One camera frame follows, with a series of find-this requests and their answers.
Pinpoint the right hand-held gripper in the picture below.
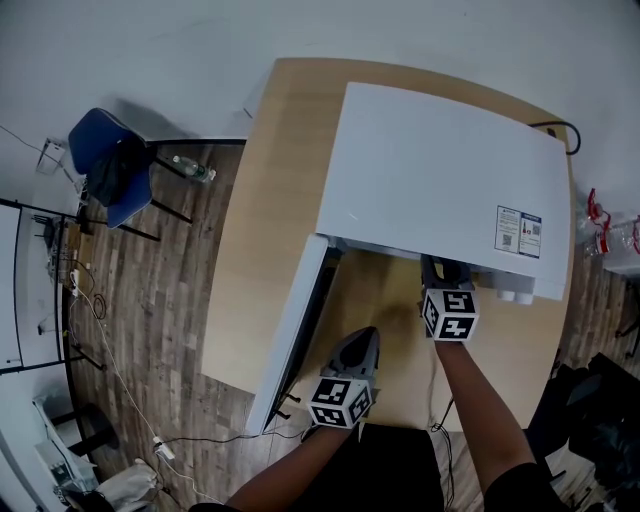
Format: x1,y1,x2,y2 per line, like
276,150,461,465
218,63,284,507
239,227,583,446
420,255,480,344

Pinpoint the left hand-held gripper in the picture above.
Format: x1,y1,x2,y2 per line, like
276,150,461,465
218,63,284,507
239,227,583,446
306,326,381,430

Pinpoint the black office chair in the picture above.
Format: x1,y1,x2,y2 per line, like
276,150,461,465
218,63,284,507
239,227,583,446
552,352,640,481
524,414,569,494

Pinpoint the black bag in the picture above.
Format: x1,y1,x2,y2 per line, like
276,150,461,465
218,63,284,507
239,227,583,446
87,141,151,207

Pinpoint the brown cardboard box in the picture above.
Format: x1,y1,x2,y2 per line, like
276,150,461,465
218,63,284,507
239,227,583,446
62,224,94,261

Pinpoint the white microwave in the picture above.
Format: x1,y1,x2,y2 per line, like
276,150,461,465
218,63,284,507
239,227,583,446
245,81,572,435

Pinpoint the white wall box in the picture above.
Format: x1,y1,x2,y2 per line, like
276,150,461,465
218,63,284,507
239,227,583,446
35,138,69,175

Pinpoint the white machine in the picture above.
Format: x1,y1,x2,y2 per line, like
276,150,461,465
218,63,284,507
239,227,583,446
32,394,99,506

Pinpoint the whiteboard on black stand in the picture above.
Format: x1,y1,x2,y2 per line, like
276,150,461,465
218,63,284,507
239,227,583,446
0,197,109,376

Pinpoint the person's black clothing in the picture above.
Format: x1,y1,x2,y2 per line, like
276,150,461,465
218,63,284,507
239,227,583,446
189,422,556,512

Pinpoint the person's left forearm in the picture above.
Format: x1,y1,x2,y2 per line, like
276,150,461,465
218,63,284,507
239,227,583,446
224,424,366,512

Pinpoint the long white cable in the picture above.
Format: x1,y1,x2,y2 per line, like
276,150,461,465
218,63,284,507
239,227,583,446
67,284,226,506

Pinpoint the blue chair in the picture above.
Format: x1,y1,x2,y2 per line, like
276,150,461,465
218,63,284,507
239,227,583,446
68,107,194,243

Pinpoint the black router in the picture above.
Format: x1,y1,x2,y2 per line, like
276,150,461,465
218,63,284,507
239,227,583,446
33,213,64,246

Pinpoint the white cloth bag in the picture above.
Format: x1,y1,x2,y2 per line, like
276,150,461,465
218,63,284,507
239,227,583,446
94,458,159,512

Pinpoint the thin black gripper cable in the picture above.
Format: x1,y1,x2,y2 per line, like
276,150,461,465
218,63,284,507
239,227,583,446
430,397,456,509

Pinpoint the clear plastic bottle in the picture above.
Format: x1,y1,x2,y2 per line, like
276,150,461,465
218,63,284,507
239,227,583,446
172,155,218,184

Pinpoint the black cable loop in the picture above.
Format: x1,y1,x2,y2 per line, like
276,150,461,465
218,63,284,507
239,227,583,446
528,119,582,157

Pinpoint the person's right forearm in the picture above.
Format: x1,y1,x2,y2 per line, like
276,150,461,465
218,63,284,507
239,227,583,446
432,339,539,501

